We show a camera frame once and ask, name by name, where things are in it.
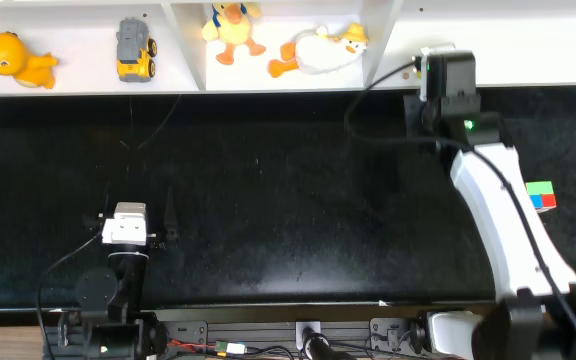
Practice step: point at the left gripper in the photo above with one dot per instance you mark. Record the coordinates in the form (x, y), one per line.
(156, 240)

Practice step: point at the yellow rubber duck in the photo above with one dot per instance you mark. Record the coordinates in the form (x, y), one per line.
(5, 55)

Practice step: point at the many-coloured puzzle cube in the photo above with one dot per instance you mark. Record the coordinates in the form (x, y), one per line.
(540, 192)

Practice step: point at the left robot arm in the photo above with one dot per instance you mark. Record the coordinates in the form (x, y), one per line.
(98, 290)

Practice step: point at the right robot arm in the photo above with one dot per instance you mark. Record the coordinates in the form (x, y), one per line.
(493, 210)

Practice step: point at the grey and yellow toy truck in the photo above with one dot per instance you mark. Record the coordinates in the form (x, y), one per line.
(133, 50)

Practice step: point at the yellow plush duck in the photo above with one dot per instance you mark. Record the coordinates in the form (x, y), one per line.
(233, 32)

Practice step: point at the white plush duck with hat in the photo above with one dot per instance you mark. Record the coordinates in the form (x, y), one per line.
(323, 52)

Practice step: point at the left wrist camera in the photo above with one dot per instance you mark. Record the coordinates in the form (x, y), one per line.
(125, 227)

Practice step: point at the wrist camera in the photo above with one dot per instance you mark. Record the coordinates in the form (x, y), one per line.
(423, 75)
(125, 227)

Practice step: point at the mounting rail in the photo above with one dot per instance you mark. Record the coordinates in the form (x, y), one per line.
(268, 332)

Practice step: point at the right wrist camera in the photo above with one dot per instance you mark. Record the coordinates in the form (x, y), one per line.
(423, 75)

